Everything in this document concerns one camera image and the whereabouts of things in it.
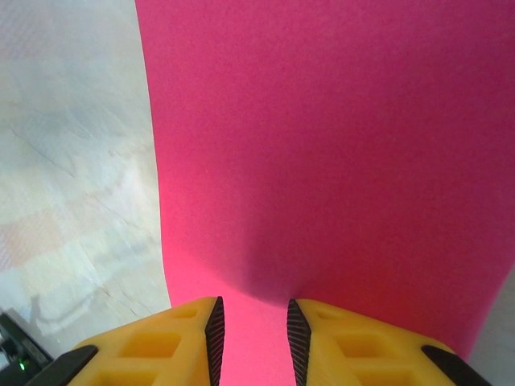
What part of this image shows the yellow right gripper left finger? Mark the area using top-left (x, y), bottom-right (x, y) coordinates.
top-left (27, 296), bottom-right (225, 386)

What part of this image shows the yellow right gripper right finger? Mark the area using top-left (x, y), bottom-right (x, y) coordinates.
top-left (286, 298), bottom-right (492, 386)

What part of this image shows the pink paper sheet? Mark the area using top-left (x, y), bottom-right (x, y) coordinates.
top-left (134, 0), bottom-right (515, 363)

